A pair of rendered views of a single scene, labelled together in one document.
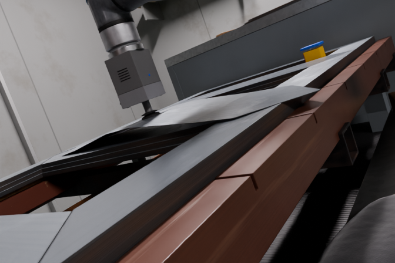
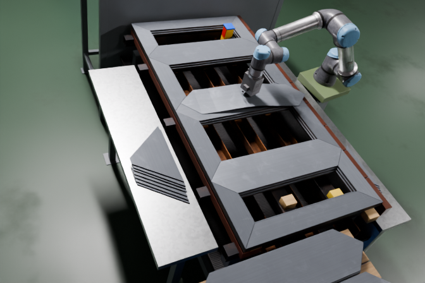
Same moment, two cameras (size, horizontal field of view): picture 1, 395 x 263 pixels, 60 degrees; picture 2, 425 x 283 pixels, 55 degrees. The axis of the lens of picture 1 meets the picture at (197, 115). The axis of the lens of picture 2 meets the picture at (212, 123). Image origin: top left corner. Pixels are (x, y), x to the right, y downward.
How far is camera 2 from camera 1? 2.26 m
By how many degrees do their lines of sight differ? 74
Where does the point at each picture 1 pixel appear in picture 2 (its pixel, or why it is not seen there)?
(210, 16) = not seen: outside the picture
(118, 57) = (260, 79)
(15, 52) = not seen: outside the picture
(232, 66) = (158, 9)
